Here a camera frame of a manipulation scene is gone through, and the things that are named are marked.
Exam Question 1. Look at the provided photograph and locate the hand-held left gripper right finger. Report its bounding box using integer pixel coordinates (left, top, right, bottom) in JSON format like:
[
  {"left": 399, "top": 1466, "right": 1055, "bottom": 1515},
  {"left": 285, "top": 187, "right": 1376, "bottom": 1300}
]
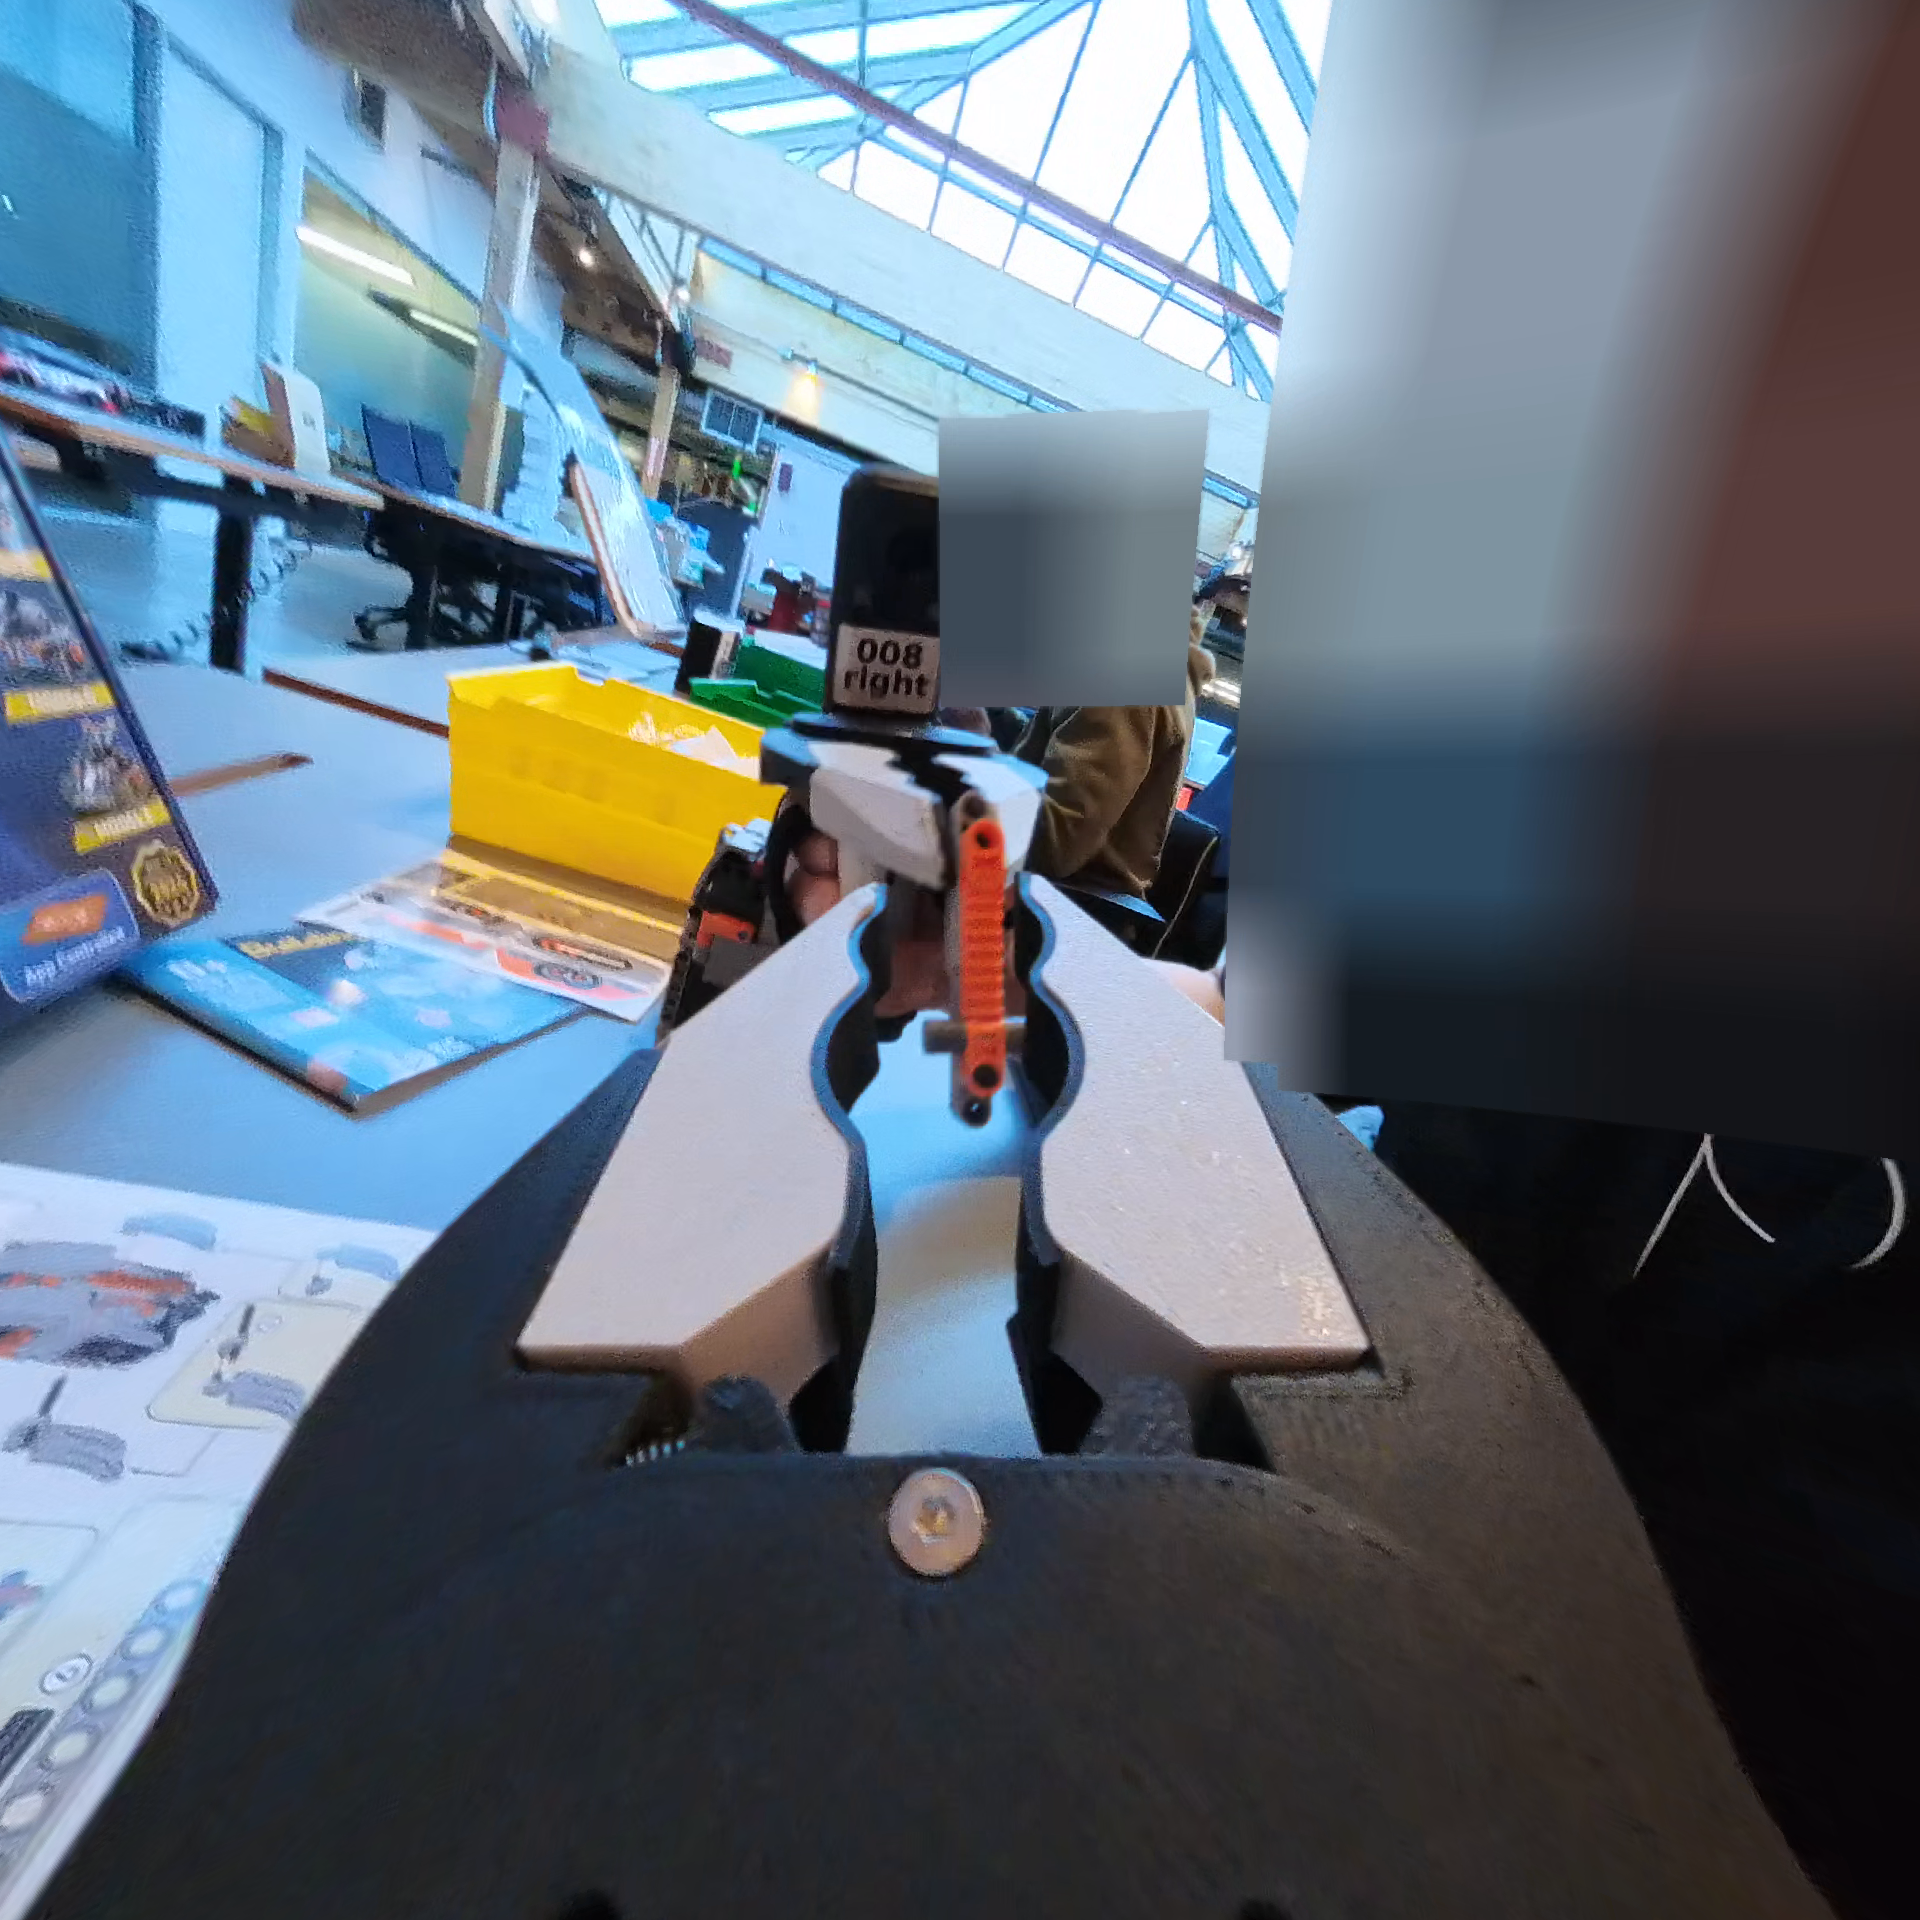
[{"left": 1016, "top": 874, "right": 1374, "bottom": 1455}]

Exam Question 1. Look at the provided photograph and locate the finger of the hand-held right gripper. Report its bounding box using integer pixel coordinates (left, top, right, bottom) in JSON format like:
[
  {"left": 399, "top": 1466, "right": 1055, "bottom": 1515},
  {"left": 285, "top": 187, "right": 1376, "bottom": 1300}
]
[
  {"left": 811, "top": 744, "right": 955, "bottom": 891},
  {"left": 956, "top": 754, "right": 1051, "bottom": 876}
]

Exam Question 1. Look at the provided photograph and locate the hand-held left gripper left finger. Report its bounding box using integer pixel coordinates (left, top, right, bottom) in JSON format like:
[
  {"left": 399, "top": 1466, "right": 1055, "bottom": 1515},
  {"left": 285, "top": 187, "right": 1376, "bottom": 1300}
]
[{"left": 516, "top": 883, "right": 890, "bottom": 1455}]

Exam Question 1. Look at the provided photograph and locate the orange toy beam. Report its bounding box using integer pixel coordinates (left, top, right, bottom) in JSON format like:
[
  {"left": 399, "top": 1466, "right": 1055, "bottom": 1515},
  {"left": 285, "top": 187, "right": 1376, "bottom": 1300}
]
[{"left": 953, "top": 817, "right": 1010, "bottom": 1083}]

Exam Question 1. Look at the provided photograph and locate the grey desk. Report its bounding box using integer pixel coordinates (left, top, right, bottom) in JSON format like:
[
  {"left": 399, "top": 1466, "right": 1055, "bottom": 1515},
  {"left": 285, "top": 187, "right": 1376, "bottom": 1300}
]
[{"left": 0, "top": 636, "right": 1052, "bottom": 1458}]

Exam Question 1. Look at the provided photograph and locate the wooden background desk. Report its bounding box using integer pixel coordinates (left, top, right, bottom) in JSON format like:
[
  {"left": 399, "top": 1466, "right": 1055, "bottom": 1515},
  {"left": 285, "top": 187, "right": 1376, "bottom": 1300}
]
[{"left": 0, "top": 383, "right": 384, "bottom": 678}]

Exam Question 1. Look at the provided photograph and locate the green plastic bin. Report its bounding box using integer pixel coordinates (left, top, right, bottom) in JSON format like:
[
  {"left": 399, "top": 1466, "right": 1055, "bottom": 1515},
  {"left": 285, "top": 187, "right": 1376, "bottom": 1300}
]
[{"left": 690, "top": 636, "right": 831, "bottom": 731}]

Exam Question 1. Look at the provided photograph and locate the toy car model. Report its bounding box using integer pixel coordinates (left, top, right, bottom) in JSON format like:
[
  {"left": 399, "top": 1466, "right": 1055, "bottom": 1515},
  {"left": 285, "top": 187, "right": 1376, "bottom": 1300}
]
[{"left": 661, "top": 822, "right": 787, "bottom": 1039}]

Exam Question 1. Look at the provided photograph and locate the large tilted board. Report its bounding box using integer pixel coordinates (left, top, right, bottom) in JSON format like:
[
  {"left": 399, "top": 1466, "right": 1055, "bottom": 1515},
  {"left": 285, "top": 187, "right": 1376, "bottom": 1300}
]
[{"left": 567, "top": 451, "right": 693, "bottom": 641}]

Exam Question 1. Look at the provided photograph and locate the yellow plastic bin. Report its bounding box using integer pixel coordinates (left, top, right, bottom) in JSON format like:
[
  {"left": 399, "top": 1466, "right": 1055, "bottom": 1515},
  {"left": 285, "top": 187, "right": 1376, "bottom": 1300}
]
[{"left": 447, "top": 662, "right": 782, "bottom": 902}]

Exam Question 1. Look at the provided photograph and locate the sticker sheet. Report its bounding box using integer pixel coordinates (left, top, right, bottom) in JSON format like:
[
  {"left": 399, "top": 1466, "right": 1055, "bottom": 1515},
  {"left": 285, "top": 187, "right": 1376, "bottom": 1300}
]
[{"left": 301, "top": 846, "right": 708, "bottom": 1022}]

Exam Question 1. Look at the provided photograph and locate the blue manual booklet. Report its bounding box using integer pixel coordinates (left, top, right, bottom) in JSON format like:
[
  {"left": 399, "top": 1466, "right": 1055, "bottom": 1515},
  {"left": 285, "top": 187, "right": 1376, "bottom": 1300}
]
[{"left": 121, "top": 927, "right": 588, "bottom": 1117}]

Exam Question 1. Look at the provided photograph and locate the blue office chair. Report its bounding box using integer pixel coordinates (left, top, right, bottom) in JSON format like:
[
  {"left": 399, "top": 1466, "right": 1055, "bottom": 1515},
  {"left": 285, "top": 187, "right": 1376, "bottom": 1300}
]
[{"left": 357, "top": 405, "right": 468, "bottom": 648}]

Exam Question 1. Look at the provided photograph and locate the open instruction booklet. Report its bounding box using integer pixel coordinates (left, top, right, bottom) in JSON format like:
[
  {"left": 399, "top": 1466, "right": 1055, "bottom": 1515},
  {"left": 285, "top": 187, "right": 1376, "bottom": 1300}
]
[{"left": 0, "top": 1163, "right": 439, "bottom": 1920}]

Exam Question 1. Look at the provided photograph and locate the blue toy box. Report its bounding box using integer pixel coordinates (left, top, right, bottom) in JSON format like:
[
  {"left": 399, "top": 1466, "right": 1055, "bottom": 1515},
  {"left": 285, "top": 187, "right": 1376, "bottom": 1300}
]
[{"left": 0, "top": 426, "right": 221, "bottom": 1039}]

